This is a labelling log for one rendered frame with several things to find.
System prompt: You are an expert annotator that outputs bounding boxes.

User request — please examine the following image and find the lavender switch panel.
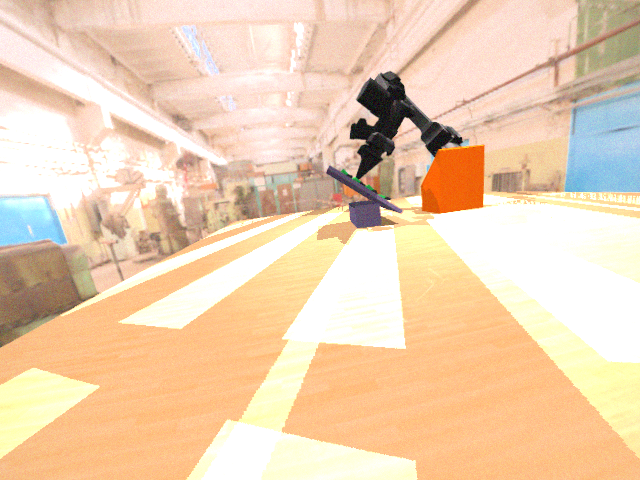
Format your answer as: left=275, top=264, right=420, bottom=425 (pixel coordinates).
left=326, top=165, right=404, bottom=228

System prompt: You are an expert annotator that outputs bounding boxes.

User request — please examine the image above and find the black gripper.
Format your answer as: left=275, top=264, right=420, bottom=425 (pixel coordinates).
left=356, top=117, right=398, bottom=179

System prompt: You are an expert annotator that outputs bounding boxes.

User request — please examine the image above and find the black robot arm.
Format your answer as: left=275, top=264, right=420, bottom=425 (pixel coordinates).
left=349, top=71, right=463, bottom=157

